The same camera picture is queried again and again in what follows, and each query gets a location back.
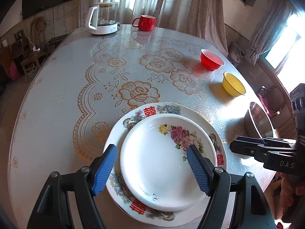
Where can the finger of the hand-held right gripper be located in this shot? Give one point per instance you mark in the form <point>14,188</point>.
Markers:
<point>243,149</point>
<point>274,141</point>

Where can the stainless steel bowl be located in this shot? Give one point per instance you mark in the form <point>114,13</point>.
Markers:
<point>257,124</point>

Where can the white glass electric kettle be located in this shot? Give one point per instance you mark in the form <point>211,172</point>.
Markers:
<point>102,28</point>

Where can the pink bag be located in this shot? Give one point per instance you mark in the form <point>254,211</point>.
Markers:
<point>14,70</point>

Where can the black flat television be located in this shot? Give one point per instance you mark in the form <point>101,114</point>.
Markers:
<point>45,0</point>

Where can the wooden cabinet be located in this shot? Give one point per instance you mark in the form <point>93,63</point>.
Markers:
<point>4,59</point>

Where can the red plastic bowl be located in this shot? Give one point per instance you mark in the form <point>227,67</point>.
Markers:
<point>209,62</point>

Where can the small white rose plate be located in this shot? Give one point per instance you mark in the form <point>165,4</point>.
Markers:
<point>154,162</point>

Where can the yellow plastic bowl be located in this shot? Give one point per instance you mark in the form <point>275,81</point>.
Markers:
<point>232,88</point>

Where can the wooden stool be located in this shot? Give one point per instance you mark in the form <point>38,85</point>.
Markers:
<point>32,63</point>

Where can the printed sack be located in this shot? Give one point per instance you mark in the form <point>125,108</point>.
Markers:
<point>236,54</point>

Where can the white plate with red print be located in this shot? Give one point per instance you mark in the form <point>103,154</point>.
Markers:
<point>145,109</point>

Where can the wooden high-back chair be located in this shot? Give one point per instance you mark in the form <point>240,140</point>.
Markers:
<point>38,35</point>

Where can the large pink-rimmed plate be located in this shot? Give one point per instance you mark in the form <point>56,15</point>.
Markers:
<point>120,210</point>

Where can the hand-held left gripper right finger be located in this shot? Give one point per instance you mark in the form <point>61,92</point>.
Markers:
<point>199,171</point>

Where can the small black speaker box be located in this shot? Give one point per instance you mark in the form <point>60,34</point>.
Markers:
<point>16,50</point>

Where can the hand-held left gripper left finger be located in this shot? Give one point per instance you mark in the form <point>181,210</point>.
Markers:
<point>104,169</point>

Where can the side window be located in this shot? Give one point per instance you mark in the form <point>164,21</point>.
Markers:
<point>288,50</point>

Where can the white power strip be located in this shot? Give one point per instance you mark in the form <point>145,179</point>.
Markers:
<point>36,49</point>

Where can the person's right hand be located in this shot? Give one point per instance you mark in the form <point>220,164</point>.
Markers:
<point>293,190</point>

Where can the round-back chair with red cushion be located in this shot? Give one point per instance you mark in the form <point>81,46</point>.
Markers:
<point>274,97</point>

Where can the tied beige window curtain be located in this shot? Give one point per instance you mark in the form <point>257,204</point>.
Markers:
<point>269,28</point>

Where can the red mug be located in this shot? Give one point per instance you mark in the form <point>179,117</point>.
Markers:
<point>146,23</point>

